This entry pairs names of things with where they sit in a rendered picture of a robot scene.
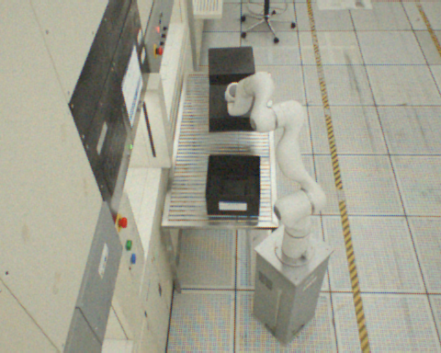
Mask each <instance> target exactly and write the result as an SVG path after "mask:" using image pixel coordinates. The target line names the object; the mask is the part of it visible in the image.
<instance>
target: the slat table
mask: <svg viewBox="0 0 441 353"><path fill-rule="evenodd" d="M189 80H204V81H189ZM207 80H209V72H194V73H184V81H183V86H182V92H181V97H180V102H179V108H178V118H177V124H176V128H175V138H174V144H173V161H172V165H171V167H170V171H169V176H168V186H167V191H166V197H165V202H164V212H163V222H162V227H163V235H164V240H165V244H166V245H168V246H171V247H172V250H167V251H168V258H169V262H170V265H171V269H172V272H173V280H174V282H175V289H176V290H177V292H178V293H181V292H182V291H181V284H180V280H179V276H178V262H179V255H180V247H181V242H182V234H183V229H215V230H267V236H269V235H270V234H271V233H272V232H274V231H275V230H276V229H277V228H278V219H277V216H276V215H275V213H274V211H273V207H274V204H275V203H276V201H277V173H276V157H275V143H274V131H271V132H269V133H250V132H256V131H239V132H247V133H202V132H209V129H202V128H208V127H209V126H202V125H209V120H204V119H208V118H209V117H203V116H208V115H209V113H204V112H209V111H208V110H204V109H209V107H205V106H208V105H209V104H205V103H209V102H208V101H205V100H209V96H206V95H208V94H209V92H206V91H209V86H206V85H210V84H206V83H208V82H209V81H207ZM201 83H203V84H201ZM190 85H203V86H190ZM190 91H202V92H190ZM191 95H202V96H191ZM186 100H187V101H186ZM191 100H201V101H191ZM185 103H187V104H185ZM192 103H201V104H192ZM184 106H187V107H184ZM192 106H200V107H192ZM184 109H188V110H184ZM193 109H200V110H193ZM184 112H188V113H184ZM193 112H200V113H193ZM184 116H189V117H184ZM193 116H200V117H193ZM183 119H189V120H183ZM194 119H200V120H194ZM182 125H189V126H182ZM195 125H199V126H195ZM182 128H190V129H182ZM195 128H198V129H195ZM183 132H190V133H183ZM195 132H198V133H195ZM180 135H190V136H180ZM195 135H197V136H195ZM201 135H247V136H201ZM250 135H263V136H250ZM267 135H268V136H267ZM228 139H247V140H228ZM250 139H263V140H250ZM268 139H269V140H268ZM180 142H189V143H180ZM201 142H247V143H201ZM250 142H262V143H250ZM268 142H269V144H268ZM179 145H189V146H179ZM200 145H224V146H247V147H217V146H200ZM250 146H263V147H250ZM267 146H269V147H267ZM178 153H181V154H178ZM209 155H260V157H265V158H260V161H265V162H260V169H265V170H260V173H265V174H260V176H261V177H260V181H265V182H260V185H266V186H265V187H260V189H265V190H260V191H261V193H265V194H261V197H260V202H266V204H260V207H266V209H264V208H260V211H266V212H260V215H259V216H266V217H251V216H247V217H211V216H194V215H207V213H206V212H205V211H206V208H195V206H206V203H195V201H206V199H195V198H206V197H205V194H196V193H206V189H196V188H206V186H197V185H206V182H197V180H206V176H207V173H198V172H207V169H199V168H208V166H207V164H208V161H199V160H209V159H208V158H203V157H200V156H209ZM178 156H188V157H178ZM191 156H196V157H191ZM267 157H269V158H270V159H269V158H267ZM177 160H187V161H177ZM190 160H195V161H190ZM269 160H270V163H269V162H268V161H269ZM177 168H186V169H177ZM189 168H195V169H189ZM268 169H270V170H268ZM176 172H185V173H176ZM189 172H195V173H189ZM268 173H270V174H268ZM270 177H271V179H270ZM174 180H185V181H174ZM188 180H194V181H188ZM270 180H271V182H269V181H270ZM174 184H185V185H184V186H174ZM188 184H193V186H189V185H188ZM269 185H271V187H270V186H269ZM173 188H183V189H173ZM188 188H192V189H188ZM269 189H271V190H269ZM187 193H192V194H187ZM269 193H271V195H269ZM172 197H176V198H183V199H172ZM187 198H191V199H187ZM172 201H183V203H172ZM186 201H191V203H186ZM270 202H271V204H270ZM171 206H182V207H171ZM185 206H190V207H185ZM270 207H271V209H270ZM170 210H173V211H170ZM270 211H271V212H270ZM169 215H181V216H169ZM184 215H189V216H184ZM270 216H271V217H272V219H271V217H270ZM169 220H180V221H169ZM184 220H185V221H184ZM203 221H247V222H203ZM251 221H266V222H251ZM270 221H272V222H270ZM169 229H179V231H178V245H177V251H176V258H175V253H174V249H173V242H172V238H171V234H170V231H169Z"/></svg>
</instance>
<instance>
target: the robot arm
mask: <svg viewBox="0 0 441 353"><path fill-rule="evenodd" d="M274 91H275V84H274V82H273V80H272V79H271V76H270V75H269V74H266V73H258V74H252V75H250V76H249V77H247V78H245V79H243V80H241V81H240V82H239V83H233V84H230V85H228V88H227V91H226V92H225V96H223V98H225V100H226V101H228V112H229V114H230V115H231V116H233V117H239V116H242V115H243V114H244V113H246V112H247V111H249V107H250V106H251V103H252V100H253V97H255V100H254V107H253V110H252V112H251V116H250V123H251V126H252V128H254V130H255V131H256V132H258V133H268V132H271V131H274V130H276V129H279V128H284V131H283V133H282V137H281V139H280V140H279V141H278V143H277V148H276V155H277V162H278V165H279V167H280V169H281V171H282V174H283V175H284V176H285V177H287V178H289V179H291V180H293V181H296V182H298V183H299V184H300V189H298V190H296V191H294V192H292V193H288V194H286V195H284V196H282V197H281V198H279V199H277V201H276V203H275V204H274V207H273V211H274V213H275V215H276V216H277V219H278V220H279V221H281V222H282V224H283V225H284V233H283V234H282V235H281V236H279V237H278V239H277V241H276V244H275V252H276V254H277V258H279V259H280V260H281V261H282V263H284V264H288V265H290V266H293V267H297V266H302V265H304V264H307V263H309V261H310V260H311V259H312V257H313V254H314V246H313V243H312V242H311V240H310V239H309V236H310V231H311V218H310V216H309V215H313V214H314V213H317V212H319V211H320V210H323V209H324V207H325V204H326V197H325V193H324V191H323V190H322V188H320V186H319V185H318V184H317V182H315V181H314V179H313V178H312V177H311V176H309V173H308V171H307V170H306V169H305V167H304V165H303V161H302V158H301V155H300V149H299V145H298V138H299V135H300V131H301V129H302V127H303V122H304V119H305V113H304V110H303V106H302V105H301V104H300V103H299V102H298V101H293V100H288V101H282V102H280V103H277V104H275V105H272V106H266V104H267V102H268V101H269V100H270V99H271V97H272V96H273V94H274Z"/></svg>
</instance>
